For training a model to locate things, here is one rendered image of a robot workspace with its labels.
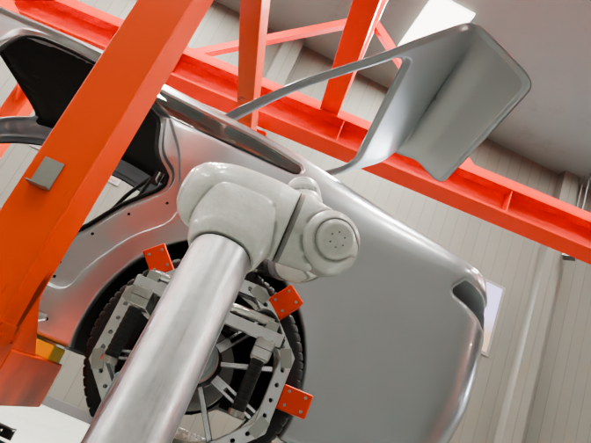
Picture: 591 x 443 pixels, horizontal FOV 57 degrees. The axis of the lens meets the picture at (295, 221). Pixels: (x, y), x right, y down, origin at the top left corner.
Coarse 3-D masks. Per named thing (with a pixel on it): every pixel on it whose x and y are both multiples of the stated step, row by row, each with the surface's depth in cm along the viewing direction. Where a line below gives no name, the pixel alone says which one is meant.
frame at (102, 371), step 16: (128, 288) 161; (240, 288) 165; (256, 288) 166; (128, 304) 160; (256, 304) 169; (112, 320) 158; (112, 336) 156; (96, 352) 154; (288, 352) 160; (96, 368) 153; (288, 368) 159; (272, 384) 157; (272, 400) 160; (256, 416) 158; (272, 416) 154; (240, 432) 152; (256, 432) 152
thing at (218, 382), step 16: (240, 304) 184; (144, 320) 183; (128, 352) 165; (272, 352) 172; (112, 368) 162; (240, 368) 168; (272, 368) 169; (208, 384) 165; (224, 384) 166; (208, 432) 161
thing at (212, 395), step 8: (224, 352) 203; (224, 360) 202; (232, 360) 202; (224, 368) 201; (224, 376) 200; (208, 392) 198; (216, 392) 198; (192, 400) 196; (208, 400) 197; (216, 400) 197; (192, 408) 195; (200, 408) 196
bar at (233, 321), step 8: (136, 280) 144; (144, 280) 144; (152, 280) 144; (152, 288) 143; (160, 288) 144; (160, 296) 144; (232, 320) 143; (240, 320) 143; (240, 328) 143; (248, 328) 143; (256, 328) 143; (264, 328) 143; (256, 336) 142; (264, 336) 143; (272, 336) 143; (280, 336) 143; (280, 344) 142
